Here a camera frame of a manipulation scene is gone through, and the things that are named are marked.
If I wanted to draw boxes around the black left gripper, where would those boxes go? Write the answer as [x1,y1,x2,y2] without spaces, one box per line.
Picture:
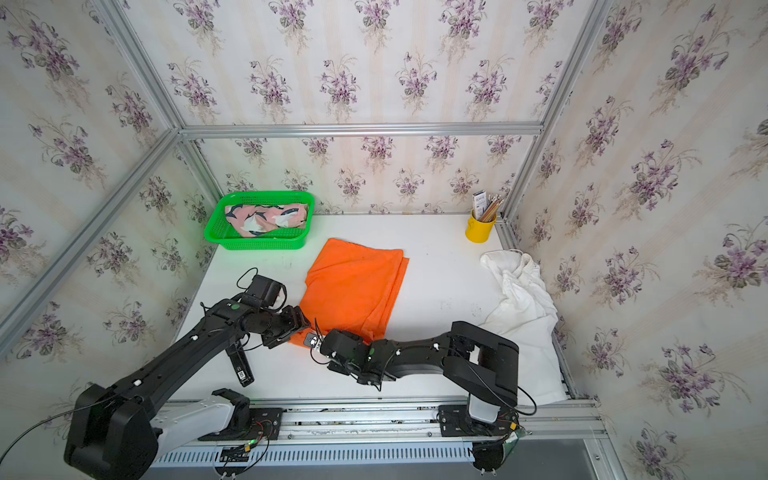
[255,303,312,349]

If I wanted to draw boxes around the orange shorts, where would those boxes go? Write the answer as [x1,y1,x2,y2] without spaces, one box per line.
[299,239,409,343]

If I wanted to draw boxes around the pink shark print shorts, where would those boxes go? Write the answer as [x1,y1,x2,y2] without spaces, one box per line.
[224,203,309,238]

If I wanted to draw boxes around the white cloth garment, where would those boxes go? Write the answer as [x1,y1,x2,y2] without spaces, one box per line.
[480,250,568,406]

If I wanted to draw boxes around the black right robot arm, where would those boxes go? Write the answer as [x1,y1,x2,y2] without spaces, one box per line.
[319,321,538,416]

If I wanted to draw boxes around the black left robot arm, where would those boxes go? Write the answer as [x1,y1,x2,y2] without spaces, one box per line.
[63,275,310,479]

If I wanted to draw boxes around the black remote-like device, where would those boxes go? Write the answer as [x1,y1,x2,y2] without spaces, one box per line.
[226,345,254,387]

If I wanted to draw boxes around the green plastic basket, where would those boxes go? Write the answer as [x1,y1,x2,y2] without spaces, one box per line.
[204,191,315,251]

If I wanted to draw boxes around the small green-lit circuit board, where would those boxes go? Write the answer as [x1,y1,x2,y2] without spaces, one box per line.
[218,445,251,464]

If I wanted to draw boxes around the yellow pen cup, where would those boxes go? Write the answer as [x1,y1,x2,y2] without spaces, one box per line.
[465,214,497,244]

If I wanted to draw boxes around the pencils in cup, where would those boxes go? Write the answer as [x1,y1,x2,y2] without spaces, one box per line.
[472,191,504,223]

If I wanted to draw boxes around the aluminium front rail frame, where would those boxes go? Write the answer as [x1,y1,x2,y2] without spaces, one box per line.
[150,397,627,479]

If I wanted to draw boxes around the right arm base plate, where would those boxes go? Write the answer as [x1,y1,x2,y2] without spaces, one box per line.
[437,396,518,437]

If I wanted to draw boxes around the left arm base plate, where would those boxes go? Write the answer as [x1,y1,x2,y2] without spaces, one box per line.
[198,388,283,441]

